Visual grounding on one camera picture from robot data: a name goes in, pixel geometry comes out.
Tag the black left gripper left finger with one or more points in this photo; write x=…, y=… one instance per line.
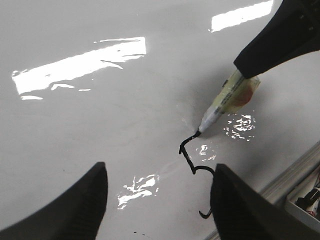
x=75, y=215

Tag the taped white whiteboard marker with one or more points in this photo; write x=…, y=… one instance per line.
x=236, y=92

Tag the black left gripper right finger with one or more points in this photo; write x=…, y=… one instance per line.
x=240, y=213

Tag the white whiteboard with aluminium frame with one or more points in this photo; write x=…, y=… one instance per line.
x=122, y=82

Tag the white tray with items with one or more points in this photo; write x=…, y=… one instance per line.
x=303, y=202

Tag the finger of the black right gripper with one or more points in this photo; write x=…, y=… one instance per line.
x=293, y=31

